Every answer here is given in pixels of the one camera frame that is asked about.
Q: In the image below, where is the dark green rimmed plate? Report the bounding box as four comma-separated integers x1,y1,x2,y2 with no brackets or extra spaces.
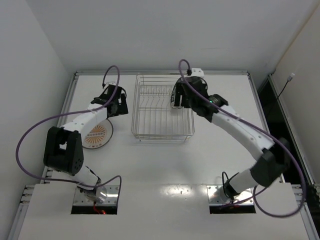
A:
170,84,183,109

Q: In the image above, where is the orange sunburst plate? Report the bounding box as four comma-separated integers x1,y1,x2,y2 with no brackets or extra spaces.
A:
82,119,114,150

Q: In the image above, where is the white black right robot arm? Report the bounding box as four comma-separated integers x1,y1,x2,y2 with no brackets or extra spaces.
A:
171,76,290,203

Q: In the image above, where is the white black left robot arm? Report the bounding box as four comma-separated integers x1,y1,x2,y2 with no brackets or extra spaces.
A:
43,84,129,204

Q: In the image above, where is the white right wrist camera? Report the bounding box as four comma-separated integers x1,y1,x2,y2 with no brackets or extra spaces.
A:
190,68,205,78

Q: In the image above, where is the steel wire dish rack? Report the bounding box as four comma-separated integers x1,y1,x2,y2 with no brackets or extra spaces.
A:
131,74,195,143

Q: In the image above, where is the aluminium table frame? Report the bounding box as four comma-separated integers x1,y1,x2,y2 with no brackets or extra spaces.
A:
7,69,320,240

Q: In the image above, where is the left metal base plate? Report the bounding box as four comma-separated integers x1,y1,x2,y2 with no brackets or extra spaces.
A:
73,185,120,207

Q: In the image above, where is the metal base plate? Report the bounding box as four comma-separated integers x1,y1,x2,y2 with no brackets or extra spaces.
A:
73,185,120,207
206,185,254,207

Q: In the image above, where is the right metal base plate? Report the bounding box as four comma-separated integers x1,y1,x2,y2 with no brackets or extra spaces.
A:
206,185,254,207

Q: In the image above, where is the black cable with white plug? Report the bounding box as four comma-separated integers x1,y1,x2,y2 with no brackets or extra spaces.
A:
276,72,296,100

